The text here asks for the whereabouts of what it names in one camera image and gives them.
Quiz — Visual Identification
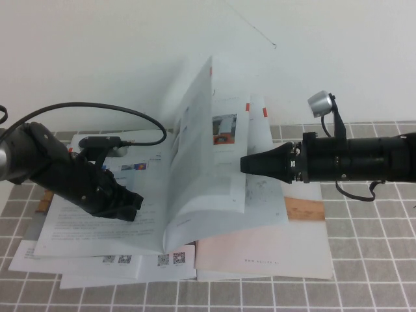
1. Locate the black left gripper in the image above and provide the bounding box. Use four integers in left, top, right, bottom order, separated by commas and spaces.
48, 151, 144, 222

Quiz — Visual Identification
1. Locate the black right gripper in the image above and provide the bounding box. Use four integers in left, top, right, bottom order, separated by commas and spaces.
240, 131, 350, 185

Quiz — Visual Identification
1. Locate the white printed book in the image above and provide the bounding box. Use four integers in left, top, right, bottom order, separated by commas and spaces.
34, 55, 290, 258

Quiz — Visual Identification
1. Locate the white brochure with QR codes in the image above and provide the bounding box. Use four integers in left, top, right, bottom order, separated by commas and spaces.
8, 240, 143, 281
60, 243, 287, 290

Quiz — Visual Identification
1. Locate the brochure with red Chinese title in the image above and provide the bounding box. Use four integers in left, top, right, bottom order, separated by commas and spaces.
194, 181, 335, 281

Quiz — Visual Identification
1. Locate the brochure with yellow boxes photo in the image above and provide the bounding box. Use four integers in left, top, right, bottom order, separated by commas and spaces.
25, 188, 55, 242

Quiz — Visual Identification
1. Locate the black right camera cable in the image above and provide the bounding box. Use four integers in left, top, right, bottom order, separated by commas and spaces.
320, 114, 387, 203

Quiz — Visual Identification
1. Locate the black camera cable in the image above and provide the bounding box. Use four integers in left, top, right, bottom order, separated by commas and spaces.
0, 102, 167, 147
320, 114, 387, 203

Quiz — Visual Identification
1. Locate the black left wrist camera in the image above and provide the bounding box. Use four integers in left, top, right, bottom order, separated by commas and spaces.
79, 135, 128, 165

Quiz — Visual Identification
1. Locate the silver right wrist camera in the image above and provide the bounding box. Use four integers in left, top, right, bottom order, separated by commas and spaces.
307, 90, 348, 139

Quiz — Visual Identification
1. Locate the black left camera cable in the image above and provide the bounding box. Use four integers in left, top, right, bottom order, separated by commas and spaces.
0, 102, 167, 147

